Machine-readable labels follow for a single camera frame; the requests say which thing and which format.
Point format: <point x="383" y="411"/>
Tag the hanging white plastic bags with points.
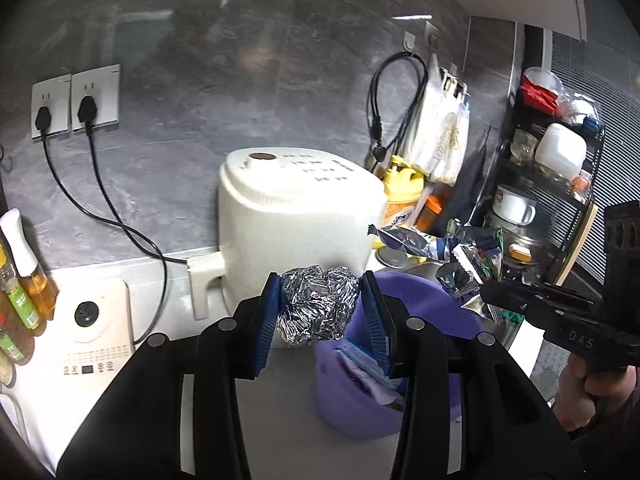
<point x="440" y="135"/>

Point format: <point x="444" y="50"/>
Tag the person's right hand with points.
<point x="575" y="392"/>

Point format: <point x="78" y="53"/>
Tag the black dish rack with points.
<point x="595" y="160"/>

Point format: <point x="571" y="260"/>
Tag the round metal lid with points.
<point x="395" y="258"/>

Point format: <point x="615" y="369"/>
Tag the white plastic jug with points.
<point x="560" y="150"/>

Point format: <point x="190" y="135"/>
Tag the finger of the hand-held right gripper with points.
<point x="530" y="300"/>

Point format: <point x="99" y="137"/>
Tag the green label oil bottle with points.
<point x="22" y="307"/>

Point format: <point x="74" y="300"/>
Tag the white enamel mug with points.
<point x="515" y="207"/>

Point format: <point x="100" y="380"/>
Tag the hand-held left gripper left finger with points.
<point x="265" y="325"/>

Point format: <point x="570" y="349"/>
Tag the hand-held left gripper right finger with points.
<point x="375" y="325"/>

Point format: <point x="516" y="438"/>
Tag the beige induction cooker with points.
<point x="110" y="310"/>

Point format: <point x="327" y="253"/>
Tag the orange lid jar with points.
<point x="430" y="210"/>

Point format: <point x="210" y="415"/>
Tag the wooden board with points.
<point x="582" y="240"/>

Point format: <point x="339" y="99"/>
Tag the purple plastic bucket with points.
<point x="340" y="410"/>

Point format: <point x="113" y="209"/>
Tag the glass jar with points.
<point x="522" y="146"/>

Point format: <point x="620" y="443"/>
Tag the yellow detergent bottle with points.
<point x="400" y="195"/>

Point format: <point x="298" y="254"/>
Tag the white air fryer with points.
<point x="300" y="210"/>

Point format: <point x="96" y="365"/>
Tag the grey wall socket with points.
<point x="102" y="85"/>
<point x="52" y="92"/>

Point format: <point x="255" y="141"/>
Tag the metal wall hook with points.
<point x="410" y="41"/>
<point x="431" y="32"/>

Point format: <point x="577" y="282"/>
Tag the white cap oil spray bottle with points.
<point x="20" y="245"/>

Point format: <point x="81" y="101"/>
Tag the clear plastic container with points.
<point x="542" y="77"/>

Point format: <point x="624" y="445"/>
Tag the metal pot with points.
<point x="530" y="237"/>

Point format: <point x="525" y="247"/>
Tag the foil ball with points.
<point x="315" y="305"/>

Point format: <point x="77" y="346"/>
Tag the black hanging cloth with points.
<point x="475" y="180"/>

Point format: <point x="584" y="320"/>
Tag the silver foil snack wrapper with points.
<point x="450" y="260"/>

